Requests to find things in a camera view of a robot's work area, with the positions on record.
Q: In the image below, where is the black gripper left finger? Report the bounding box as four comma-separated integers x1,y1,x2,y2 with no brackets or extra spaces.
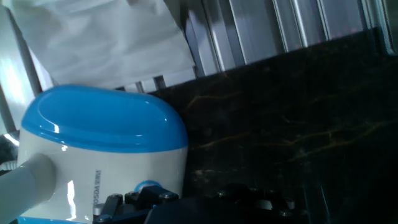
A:
92,185,180,224

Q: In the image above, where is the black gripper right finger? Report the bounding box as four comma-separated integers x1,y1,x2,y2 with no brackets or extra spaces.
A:
214,182,297,224

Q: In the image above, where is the white yellow plastic bag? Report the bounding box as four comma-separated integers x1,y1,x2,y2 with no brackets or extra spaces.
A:
0,0,197,135

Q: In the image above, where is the black marble pattern mat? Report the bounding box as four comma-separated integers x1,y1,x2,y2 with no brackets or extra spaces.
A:
148,26,398,224

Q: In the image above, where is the blue and white desk lamp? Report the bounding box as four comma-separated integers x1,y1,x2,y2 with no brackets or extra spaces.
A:
0,83,190,224

